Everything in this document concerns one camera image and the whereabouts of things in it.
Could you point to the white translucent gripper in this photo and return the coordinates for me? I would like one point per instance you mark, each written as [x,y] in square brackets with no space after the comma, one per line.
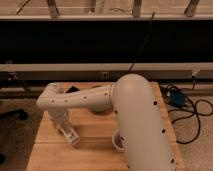
[62,123]

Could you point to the white plastic bottle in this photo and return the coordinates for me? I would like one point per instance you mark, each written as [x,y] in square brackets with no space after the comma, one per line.
[73,139]

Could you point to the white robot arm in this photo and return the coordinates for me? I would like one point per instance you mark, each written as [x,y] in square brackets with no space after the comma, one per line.
[140,125]

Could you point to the green ceramic bowl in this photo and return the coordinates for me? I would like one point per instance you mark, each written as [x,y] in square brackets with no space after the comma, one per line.
[99,109]

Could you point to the black smartphone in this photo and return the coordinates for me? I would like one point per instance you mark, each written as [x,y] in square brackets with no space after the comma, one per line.
[72,89]

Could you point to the black office chair base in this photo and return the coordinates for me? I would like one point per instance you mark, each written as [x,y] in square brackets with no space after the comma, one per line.
[20,113]

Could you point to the blue power adapter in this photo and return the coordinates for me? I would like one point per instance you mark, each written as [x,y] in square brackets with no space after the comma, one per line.
[177,99]

